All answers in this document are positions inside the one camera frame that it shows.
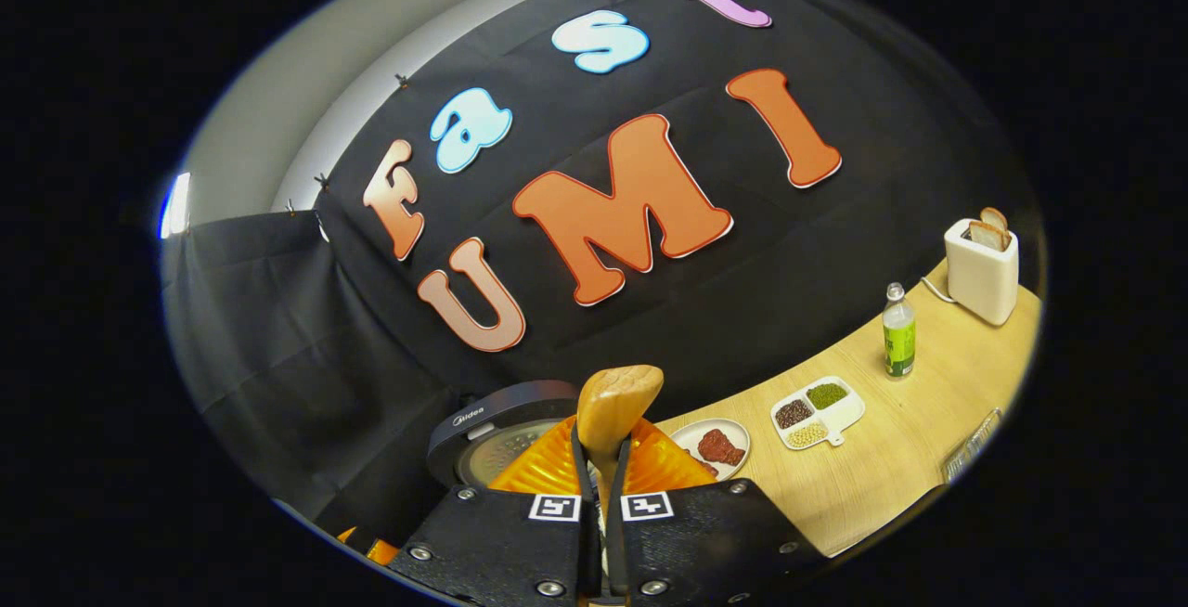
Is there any green label plastic bottle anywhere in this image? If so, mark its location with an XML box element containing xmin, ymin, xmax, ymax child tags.
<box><xmin>882</xmin><ymin>282</ymin><xmax>917</xmax><ymax>380</ymax></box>

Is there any white oval plate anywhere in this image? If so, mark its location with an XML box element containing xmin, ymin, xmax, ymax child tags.
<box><xmin>670</xmin><ymin>418</ymin><xmax>751</xmax><ymax>483</ymax></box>

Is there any metal wire chopstick holder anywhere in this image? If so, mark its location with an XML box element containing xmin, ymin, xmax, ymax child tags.
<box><xmin>942</xmin><ymin>407</ymin><xmax>1003</xmax><ymax>483</ymax></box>

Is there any white toaster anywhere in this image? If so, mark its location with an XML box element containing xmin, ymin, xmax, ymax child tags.
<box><xmin>944</xmin><ymin>217</ymin><xmax>1020</xmax><ymax>327</ymax></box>

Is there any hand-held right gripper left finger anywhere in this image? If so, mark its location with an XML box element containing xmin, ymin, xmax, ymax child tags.
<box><xmin>388</xmin><ymin>412</ymin><xmax>602</xmax><ymax>607</ymax></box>

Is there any ceiling light bar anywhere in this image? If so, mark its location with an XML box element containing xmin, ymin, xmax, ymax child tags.
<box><xmin>160</xmin><ymin>173</ymin><xmax>191</xmax><ymax>239</ymax></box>

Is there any wooden spoon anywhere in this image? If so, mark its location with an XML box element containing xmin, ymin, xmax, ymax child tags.
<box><xmin>576</xmin><ymin>365</ymin><xmax>665</xmax><ymax>589</ymax></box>

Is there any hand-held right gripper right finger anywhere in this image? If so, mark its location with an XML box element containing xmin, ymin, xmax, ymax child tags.
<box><xmin>605</xmin><ymin>415</ymin><xmax>829</xmax><ymax>607</ymax></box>

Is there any black backdrop cloth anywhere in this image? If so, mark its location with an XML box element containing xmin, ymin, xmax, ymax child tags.
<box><xmin>162</xmin><ymin>0</ymin><xmax>1045</xmax><ymax>534</ymax></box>

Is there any white divided bean dish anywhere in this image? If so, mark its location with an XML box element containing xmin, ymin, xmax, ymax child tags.
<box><xmin>770</xmin><ymin>376</ymin><xmax>866</xmax><ymax>451</ymax></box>

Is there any grey rice cooker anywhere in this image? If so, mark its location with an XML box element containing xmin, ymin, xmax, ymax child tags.
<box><xmin>426</xmin><ymin>381</ymin><xmax>581</xmax><ymax>489</ymax></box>

